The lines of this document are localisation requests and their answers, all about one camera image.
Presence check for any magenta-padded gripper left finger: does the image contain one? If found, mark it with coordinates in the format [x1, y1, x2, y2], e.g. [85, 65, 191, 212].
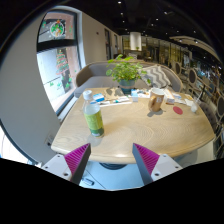
[41, 143, 92, 186]

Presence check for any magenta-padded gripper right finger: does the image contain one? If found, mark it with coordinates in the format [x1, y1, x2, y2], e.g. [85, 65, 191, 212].
[132, 143, 183, 186]

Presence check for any clear bottle with green label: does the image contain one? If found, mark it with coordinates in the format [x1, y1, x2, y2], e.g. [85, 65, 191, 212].
[82, 89, 105, 138]

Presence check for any flat round red coaster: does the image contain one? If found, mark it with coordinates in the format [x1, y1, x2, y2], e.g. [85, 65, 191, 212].
[172, 105, 184, 116]

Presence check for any brown lettered mug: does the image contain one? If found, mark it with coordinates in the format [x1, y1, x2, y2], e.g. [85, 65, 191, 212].
[147, 87, 166, 113]

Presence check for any small blue pack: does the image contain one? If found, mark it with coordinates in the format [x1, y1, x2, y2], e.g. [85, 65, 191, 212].
[92, 93, 105, 103]

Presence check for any small blue white carton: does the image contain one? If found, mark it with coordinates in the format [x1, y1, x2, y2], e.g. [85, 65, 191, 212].
[130, 89, 140, 103]

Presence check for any white booklet stack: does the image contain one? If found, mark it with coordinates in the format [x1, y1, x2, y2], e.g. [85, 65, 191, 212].
[99, 95, 133, 107]

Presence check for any orange white box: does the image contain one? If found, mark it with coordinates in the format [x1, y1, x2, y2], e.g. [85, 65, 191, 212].
[163, 88, 176, 105]

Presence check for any clear plastic cup with straw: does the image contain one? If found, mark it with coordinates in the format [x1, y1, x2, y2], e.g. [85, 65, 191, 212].
[189, 93, 203, 114]

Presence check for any grey curved sofa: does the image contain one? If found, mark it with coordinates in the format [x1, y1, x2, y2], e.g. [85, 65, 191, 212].
[73, 60, 184, 99]

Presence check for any green potted plant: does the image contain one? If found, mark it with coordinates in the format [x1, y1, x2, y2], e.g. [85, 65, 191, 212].
[105, 54, 152, 95]

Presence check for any group of dining chairs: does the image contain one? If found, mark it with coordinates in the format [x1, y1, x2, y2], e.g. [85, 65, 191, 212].
[173, 59, 224, 158]

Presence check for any group of ceiling lights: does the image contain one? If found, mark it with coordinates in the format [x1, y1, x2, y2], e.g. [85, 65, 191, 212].
[116, 0, 201, 44]

